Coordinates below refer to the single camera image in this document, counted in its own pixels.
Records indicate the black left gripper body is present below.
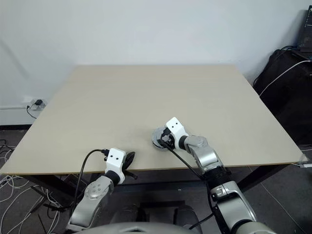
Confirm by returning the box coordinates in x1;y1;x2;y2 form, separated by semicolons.
122;167;139;181

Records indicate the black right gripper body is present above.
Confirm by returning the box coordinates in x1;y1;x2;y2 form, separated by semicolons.
166;133;177;150

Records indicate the silver robot torso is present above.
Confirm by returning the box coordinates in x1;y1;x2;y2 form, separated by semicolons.
84;220;203;234

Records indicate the large black bag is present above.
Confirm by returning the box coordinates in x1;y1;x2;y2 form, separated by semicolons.
253;48;312;147

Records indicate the black laptop computer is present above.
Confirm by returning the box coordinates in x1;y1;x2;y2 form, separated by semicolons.
298;6;312;59

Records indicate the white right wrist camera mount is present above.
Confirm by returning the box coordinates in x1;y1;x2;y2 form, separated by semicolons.
165;117;190;150

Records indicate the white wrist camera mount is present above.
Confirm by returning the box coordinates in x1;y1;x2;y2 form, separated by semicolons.
165;117;190;150
104;147;127;184

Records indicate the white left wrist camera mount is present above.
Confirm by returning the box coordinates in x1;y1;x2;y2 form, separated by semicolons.
104;147;127;184

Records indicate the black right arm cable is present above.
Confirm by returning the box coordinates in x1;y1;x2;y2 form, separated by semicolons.
164;142;221;230

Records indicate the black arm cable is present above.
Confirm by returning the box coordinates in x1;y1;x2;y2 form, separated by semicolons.
72;148;111;211
164;142;221;230

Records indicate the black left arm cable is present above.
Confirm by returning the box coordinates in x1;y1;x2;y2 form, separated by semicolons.
72;148;111;211

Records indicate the black table frame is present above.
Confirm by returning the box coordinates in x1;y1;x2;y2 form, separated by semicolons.
23;162;301;208

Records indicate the white wall socket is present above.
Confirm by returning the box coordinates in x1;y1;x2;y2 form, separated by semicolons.
26;97;47;111

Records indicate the black adapter cable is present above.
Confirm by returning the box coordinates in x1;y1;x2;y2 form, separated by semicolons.
26;104;38;119

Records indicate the white floor cable bundle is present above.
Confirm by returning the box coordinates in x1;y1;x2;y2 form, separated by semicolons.
0;145;72;234

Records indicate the white wall cable duct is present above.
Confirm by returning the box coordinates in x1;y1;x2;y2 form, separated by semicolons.
0;105;29;111

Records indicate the white cable over bag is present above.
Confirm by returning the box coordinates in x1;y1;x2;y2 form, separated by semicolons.
258;60;310;97

